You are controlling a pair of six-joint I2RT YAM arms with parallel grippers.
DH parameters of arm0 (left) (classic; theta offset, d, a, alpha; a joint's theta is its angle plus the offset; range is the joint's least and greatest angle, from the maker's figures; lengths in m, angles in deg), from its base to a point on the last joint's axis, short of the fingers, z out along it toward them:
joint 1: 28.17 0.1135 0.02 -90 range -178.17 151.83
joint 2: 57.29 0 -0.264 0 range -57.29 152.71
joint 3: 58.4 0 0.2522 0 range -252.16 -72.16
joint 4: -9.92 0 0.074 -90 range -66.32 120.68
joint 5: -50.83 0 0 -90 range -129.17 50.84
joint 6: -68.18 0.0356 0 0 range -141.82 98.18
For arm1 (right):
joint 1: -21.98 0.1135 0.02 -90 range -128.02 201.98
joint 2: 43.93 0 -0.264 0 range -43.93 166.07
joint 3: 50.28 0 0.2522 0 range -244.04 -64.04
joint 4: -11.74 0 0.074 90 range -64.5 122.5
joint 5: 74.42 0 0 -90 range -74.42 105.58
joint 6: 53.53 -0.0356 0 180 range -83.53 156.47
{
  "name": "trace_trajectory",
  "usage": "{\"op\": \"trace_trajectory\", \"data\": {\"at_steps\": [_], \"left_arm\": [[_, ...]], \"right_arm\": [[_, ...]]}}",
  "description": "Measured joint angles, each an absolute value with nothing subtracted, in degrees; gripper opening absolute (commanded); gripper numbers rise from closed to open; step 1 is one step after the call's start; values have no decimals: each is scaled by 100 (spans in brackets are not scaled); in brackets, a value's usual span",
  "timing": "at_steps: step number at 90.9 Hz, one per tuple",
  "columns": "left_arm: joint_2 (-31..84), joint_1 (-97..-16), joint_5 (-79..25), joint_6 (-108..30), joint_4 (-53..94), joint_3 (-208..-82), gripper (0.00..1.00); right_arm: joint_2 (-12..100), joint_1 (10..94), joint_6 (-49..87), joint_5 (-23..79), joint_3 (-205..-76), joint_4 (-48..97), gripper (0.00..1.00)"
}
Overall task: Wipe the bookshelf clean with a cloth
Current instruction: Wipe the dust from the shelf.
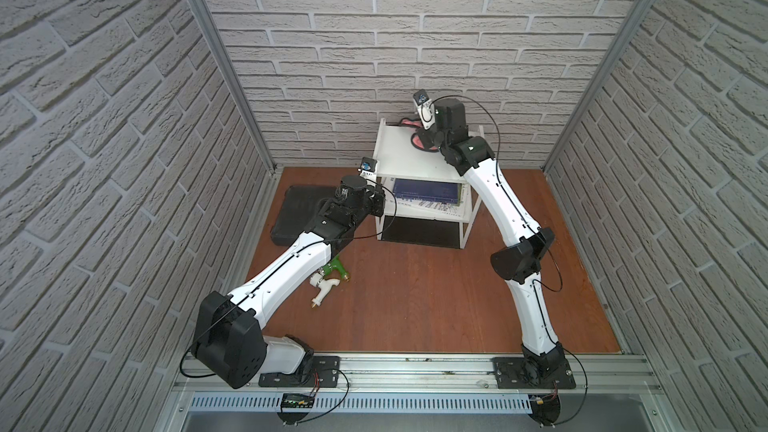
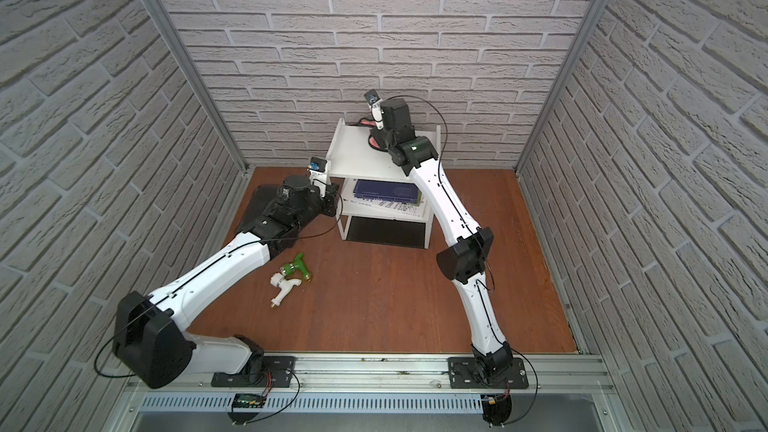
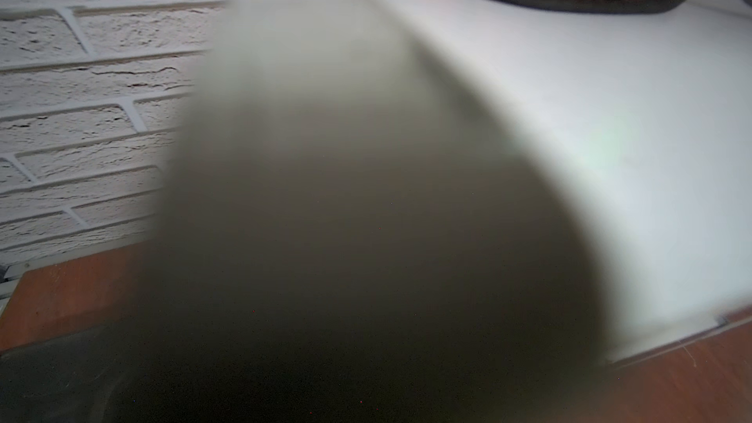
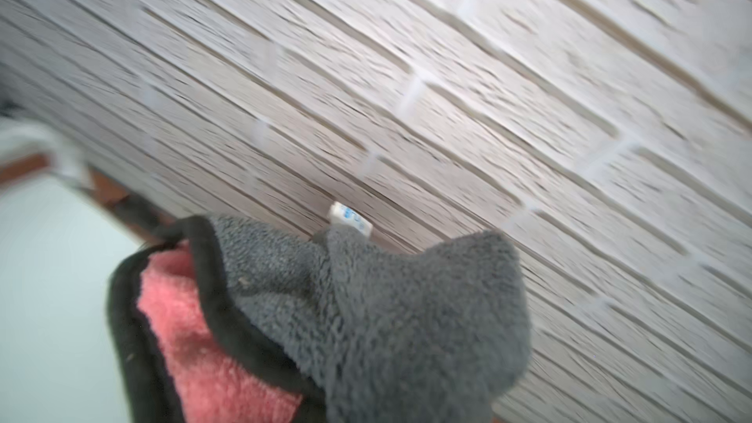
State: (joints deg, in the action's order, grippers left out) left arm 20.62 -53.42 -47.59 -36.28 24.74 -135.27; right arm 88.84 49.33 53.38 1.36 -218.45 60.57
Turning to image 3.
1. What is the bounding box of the white small bookshelf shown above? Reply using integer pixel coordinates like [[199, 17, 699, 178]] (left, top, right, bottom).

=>
[[105, 0, 752, 423]]

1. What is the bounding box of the black plastic tool case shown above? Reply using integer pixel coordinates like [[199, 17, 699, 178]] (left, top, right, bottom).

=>
[[1, 324, 134, 422]]

